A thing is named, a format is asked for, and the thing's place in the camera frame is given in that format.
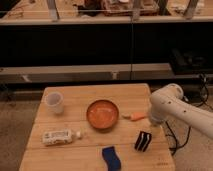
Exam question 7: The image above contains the black white striped eraser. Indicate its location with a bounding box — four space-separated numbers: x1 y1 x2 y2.
134 131 152 152

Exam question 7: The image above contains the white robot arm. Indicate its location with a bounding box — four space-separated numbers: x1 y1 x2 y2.
148 84 213 139

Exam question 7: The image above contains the orange bowl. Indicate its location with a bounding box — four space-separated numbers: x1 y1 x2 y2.
86 99 119 130

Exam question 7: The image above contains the orange carrot toy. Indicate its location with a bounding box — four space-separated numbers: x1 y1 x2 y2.
122 112 146 121

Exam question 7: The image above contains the blue sponge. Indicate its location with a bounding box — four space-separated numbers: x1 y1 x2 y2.
102 146 121 171

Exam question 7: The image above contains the white lying bottle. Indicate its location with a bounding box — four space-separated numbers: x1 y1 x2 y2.
42 129 82 146

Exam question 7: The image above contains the black floor cable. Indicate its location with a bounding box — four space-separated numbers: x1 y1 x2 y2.
163 73 210 156

